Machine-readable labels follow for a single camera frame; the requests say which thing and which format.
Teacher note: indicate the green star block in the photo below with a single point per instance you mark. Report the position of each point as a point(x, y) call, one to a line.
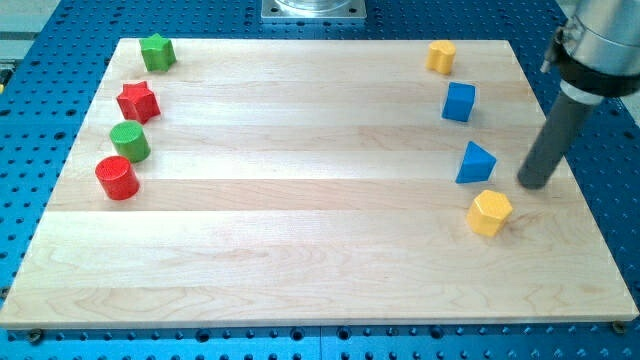
point(157, 53)

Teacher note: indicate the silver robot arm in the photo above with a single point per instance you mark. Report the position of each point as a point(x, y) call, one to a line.
point(596, 50)

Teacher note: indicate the red cylinder block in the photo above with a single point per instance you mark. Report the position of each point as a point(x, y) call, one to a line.
point(117, 177)

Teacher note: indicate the yellow hexagon block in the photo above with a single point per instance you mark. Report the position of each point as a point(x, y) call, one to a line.
point(488, 213)

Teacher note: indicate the blue triangle block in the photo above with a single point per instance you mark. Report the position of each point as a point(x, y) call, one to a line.
point(477, 165)

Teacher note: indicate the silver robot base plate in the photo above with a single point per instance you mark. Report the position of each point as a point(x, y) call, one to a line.
point(313, 9)

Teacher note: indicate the blue cube block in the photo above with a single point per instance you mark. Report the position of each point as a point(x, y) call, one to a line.
point(459, 102)

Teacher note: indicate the green cylinder block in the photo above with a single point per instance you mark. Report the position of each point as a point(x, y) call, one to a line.
point(129, 141)

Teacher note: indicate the light wooden board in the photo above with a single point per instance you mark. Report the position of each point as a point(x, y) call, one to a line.
point(310, 182)

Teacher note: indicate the red star block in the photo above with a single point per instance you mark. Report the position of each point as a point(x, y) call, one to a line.
point(138, 102)

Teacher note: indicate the grey cylindrical pointer rod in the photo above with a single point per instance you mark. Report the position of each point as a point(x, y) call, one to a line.
point(568, 114)

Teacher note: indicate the yellow heart block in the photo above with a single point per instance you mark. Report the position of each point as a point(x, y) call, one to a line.
point(441, 56)

